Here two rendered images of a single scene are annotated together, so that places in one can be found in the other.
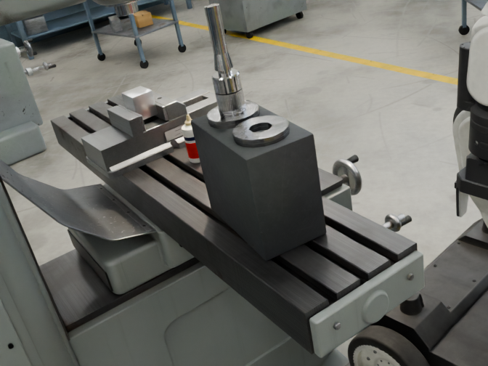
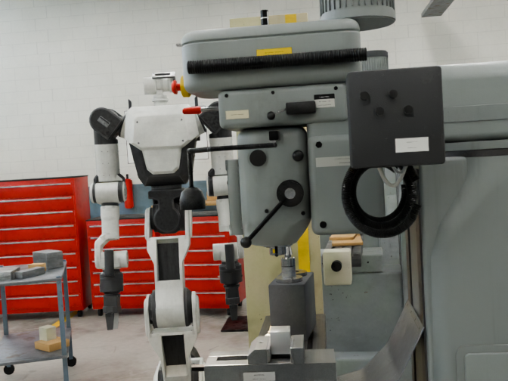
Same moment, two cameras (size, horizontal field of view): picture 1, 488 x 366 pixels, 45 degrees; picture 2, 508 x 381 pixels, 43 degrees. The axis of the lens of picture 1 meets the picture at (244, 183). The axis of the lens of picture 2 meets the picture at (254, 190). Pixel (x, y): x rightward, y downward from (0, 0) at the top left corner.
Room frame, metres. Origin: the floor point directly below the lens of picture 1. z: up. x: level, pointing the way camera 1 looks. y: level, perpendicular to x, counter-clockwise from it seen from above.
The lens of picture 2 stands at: (2.77, 1.16, 1.56)
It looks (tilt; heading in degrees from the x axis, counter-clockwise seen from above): 3 degrees down; 215
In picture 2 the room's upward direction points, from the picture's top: 3 degrees counter-clockwise
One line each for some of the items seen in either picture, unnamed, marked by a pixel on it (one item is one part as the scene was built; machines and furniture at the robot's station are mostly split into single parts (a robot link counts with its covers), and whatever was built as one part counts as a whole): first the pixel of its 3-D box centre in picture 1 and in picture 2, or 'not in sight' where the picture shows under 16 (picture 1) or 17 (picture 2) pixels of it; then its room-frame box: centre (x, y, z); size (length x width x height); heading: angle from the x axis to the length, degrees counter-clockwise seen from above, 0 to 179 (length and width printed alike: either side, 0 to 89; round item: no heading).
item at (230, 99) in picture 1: (229, 94); (288, 268); (0.95, -0.01, 1.18); 0.05 x 0.05 x 0.06
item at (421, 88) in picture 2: not in sight; (394, 118); (1.42, 0.59, 1.62); 0.20 x 0.09 x 0.21; 119
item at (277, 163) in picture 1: (255, 171); (292, 303); (0.90, -0.02, 1.05); 0.22 x 0.12 x 0.20; 22
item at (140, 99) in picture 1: (139, 103); (280, 339); (1.33, 0.20, 1.06); 0.06 x 0.05 x 0.06; 30
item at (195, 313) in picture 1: (216, 312); not in sight; (1.28, 0.14, 0.45); 0.80 x 0.30 x 0.60; 119
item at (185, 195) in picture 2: not in sight; (192, 197); (1.39, -0.03, 1.45); 0.07 x 0.07 x 0.06
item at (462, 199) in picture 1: (460, 197); (233, 312); (0.82, -0.35, 0.97); 0.03 x 0.02 x 0.06; 129
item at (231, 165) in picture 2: not in sight; (235, 196); (1.32, 0.07, 1.44); 0.04 x 0.04 x 0.21; 29
